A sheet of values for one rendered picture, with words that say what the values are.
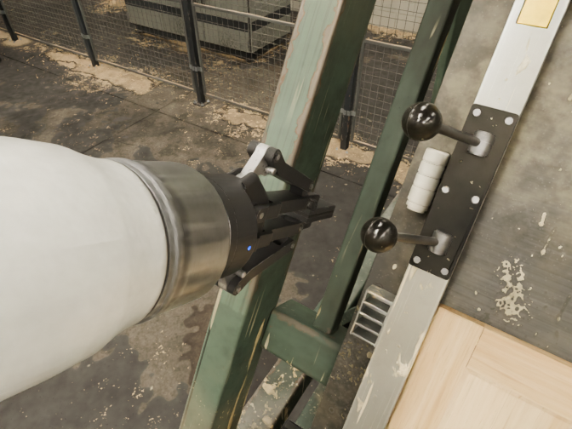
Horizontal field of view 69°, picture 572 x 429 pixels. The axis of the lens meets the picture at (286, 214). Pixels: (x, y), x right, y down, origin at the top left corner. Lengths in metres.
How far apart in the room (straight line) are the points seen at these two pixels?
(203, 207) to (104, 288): 0.08
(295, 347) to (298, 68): 0.44
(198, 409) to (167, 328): 1.39
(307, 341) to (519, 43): 0.50
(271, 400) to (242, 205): 0.81
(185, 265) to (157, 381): 1.81
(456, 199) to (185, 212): 0.36
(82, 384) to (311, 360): 1.52
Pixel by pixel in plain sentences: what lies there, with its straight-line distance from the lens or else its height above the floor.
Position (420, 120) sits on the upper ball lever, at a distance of 0.42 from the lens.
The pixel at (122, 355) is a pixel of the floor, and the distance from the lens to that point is 2.13.
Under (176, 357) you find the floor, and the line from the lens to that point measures 2.05.
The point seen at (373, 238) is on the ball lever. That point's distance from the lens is 0.43.
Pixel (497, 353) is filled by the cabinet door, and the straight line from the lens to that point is 0.59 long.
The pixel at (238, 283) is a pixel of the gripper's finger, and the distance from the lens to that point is 0.35.
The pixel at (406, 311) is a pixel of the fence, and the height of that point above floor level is 1.30.
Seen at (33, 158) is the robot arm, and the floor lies 1.66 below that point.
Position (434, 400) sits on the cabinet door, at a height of 1.20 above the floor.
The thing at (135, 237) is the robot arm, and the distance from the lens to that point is 0.19.
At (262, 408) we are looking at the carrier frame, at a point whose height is 0.79.
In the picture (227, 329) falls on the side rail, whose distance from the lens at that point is 0.68.
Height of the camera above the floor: 1.74
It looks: 42 degrees down
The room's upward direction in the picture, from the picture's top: straight up
